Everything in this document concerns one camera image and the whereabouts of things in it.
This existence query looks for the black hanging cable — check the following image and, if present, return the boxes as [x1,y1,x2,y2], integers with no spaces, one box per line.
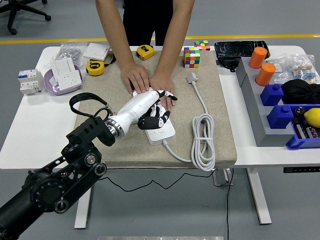
[226,167,235,240]

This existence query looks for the metal bracket under table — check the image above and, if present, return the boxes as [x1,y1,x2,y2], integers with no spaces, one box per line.
[211,167,234,187]

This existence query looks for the glossy black tray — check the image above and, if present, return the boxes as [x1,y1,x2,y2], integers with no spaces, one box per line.
[214,40,271,61]

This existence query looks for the orange cylinder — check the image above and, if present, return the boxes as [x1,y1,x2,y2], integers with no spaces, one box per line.
[248,46,268,70]
[255,62,277,87]

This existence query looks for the yellow lemon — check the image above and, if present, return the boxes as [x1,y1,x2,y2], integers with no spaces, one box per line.
[303,107,320,128]

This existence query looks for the grey-brown mat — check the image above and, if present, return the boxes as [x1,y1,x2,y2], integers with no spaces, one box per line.
[74,49,238,170]

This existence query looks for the white wall socket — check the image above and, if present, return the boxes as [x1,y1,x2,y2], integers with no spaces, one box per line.
[56,69,83,91]

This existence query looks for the black plug adapter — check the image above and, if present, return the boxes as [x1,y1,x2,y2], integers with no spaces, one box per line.
[144,107,160,118]

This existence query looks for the white power strip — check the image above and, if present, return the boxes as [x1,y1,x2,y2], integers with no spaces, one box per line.
[132,90,176,146]

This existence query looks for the dark brown tubes pack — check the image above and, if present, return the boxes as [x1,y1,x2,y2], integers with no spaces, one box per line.
[294,122,320,140]

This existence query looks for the white table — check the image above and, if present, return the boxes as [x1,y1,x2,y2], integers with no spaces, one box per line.
[0,45,320,230]

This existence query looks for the clear bag of small parts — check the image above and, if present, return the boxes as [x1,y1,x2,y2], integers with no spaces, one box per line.
[266,56,295,85]

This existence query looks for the person's left hand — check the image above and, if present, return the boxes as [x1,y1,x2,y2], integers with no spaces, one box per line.
[149,72,176,112]

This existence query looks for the grey stepped block holder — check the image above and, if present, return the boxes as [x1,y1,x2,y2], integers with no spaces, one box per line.
[236,57,296,148]

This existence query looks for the thin black plug cord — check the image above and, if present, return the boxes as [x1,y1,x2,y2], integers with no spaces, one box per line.
[98,172,218,193]

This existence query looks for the person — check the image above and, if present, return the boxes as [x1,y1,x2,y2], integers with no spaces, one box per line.
[122,0,174,47]

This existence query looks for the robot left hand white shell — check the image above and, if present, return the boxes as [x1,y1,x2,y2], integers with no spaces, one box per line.
[112,89,179,138]

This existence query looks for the person's right hand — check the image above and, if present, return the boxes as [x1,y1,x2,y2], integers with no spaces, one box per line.
[120,62,151,96]

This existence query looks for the white switch plate box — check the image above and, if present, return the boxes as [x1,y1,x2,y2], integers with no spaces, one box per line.
[82,42,111,61]

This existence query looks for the purple bowl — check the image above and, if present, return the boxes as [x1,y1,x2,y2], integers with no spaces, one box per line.
[43,65,87,96]

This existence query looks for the large Rubik's cube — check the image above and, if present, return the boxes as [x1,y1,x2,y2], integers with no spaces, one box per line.
[183,46,202,69]

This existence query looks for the black cloth bundle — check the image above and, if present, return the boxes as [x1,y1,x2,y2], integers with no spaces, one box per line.
[281,79,320,105]

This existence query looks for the white circuit breaker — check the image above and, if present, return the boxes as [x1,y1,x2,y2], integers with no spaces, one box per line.
[17,69,44,96]

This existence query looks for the clear bag of resistors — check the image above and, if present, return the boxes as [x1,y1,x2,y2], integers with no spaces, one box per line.
[291,54,320,85]

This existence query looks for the white switch panel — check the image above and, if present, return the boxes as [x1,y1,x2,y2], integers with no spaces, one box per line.
[51,57,77,81]

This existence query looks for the small Rubik's cube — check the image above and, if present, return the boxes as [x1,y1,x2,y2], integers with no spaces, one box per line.
[194,39,211,52]

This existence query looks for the yellow tape measure round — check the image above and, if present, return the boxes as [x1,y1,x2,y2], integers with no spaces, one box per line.
[85,59,105,77]

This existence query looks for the clear bag of screws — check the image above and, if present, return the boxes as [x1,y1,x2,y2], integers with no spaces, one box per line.
[43,42,88,68]

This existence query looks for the yellow tape measure square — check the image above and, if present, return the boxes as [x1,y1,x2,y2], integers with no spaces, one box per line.
[136,44,156,62]

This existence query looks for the black office chair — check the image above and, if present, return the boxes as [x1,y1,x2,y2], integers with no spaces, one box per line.
[0,0,52,36]

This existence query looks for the blue plastic bin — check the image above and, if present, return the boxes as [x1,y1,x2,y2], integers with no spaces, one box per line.
[285,103,320,151]

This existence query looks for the white power strip cord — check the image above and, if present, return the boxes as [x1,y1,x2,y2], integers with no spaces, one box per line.
[161,71,216,172]

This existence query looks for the black table control panel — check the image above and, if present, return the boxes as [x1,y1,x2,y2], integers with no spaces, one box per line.
[283,166,320,174]

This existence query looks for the blue block with knob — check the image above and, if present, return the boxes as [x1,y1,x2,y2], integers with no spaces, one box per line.
[260,83,285,107]
[266,104,295,130]

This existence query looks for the black cable loop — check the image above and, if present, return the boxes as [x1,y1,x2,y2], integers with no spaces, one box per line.
[103,51,118,68]

